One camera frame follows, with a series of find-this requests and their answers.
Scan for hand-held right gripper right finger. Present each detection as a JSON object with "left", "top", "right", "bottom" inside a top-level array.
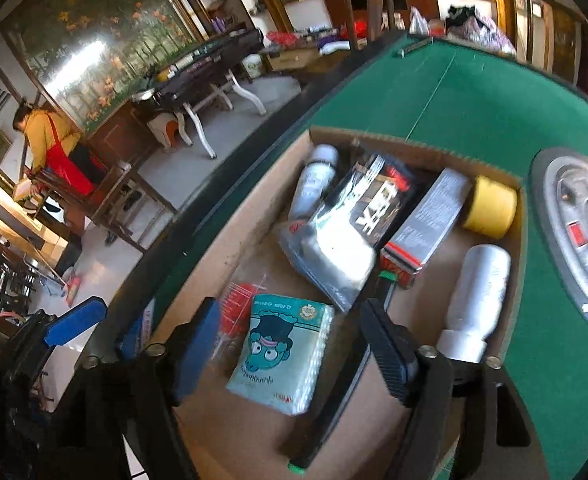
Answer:
[{"left": 361, "top": 297, "right": 545, "bottom": 480}]

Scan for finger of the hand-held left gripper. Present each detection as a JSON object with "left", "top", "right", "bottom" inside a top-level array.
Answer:
[
  {"left": 42, "top": 296, "right": 108, "bottom": 348},
  {"left": 116, "top": 300, "right": 156, "bottom": 361}
]

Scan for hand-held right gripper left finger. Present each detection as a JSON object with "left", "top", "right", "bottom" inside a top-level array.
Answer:
[{"left": 56, "top": 296, "right": 223, "bottom": 480}]

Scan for clear plastic box red contents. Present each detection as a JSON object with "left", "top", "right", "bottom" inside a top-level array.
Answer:
[{"left": 213, "top": 272, "right": 269, "bottom": 361}]

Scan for thick black marker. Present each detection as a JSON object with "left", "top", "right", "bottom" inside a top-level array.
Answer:
[{"left": 286, "top": 270, "right": 399, "bottom": 475}]

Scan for teal tissue pack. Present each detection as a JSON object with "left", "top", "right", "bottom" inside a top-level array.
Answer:
[{"left": 225, "top": 294, "right": 335, "bottom": 417}]

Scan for cardboard box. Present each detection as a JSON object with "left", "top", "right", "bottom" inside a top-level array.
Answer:
[{"left": 146, "top": 127, "right": 525, "bottom": 480}]

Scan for white bottle green label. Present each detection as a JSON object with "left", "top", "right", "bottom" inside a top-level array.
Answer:
[{"left": 435, "top": 244, "right": 512, "bottom": 363}]

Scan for black snack bag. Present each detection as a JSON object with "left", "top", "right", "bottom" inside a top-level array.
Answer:
[{"left": 279, "top": 154, "right": 427, "bottom": 315}]

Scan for grey glue box red label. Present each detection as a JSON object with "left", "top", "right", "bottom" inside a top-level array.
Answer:
[{"left": 380, "top": 167, "right": 475, "bottom": 290}]

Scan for small white bottle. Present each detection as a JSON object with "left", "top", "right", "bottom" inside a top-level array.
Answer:
[{"left": 288, "top": 144, "right": 339, "bottom": 221}]

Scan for wooden armchair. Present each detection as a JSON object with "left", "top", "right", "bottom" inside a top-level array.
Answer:
[{"left": 24, "top": 160, "right": 179, "bottom": 256}]

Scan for orange white stool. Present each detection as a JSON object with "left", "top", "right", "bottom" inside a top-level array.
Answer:
[{"left": 146, "top": 110, "right": 195, "bottom": 153}]

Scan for round grey table centre disc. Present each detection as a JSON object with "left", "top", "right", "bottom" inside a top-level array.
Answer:
[{"left": 530, "top": 147, "right": 588, "bottom": 336}]

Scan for dark mahjong table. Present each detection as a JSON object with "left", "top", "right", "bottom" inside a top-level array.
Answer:
[{"left": 131, "top": 27, "right": 267, "bottom": 161}]

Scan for small brown carton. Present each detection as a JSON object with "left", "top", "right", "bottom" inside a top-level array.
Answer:
[{"left": 266, "top": 47, "right": 325, "bottom": 71}]

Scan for red plastic bag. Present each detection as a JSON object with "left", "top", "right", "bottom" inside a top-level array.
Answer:
[{"left": 266, "top": 30, "right": 299, "bottom": 48}]

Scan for white plastic bag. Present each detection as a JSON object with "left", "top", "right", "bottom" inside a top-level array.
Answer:
[{"left": 408, "top": 6, "right": 431, "bottom": 36}]

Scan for pile of bags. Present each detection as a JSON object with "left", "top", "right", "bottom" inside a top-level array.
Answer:
[{"left": 444, "top": 4, "right": 517, "bottom": 56}]

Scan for flower wall painting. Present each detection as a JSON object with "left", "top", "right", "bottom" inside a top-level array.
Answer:
[{"left": 0, "top": 0, "right": 209, "bottom": 133}]

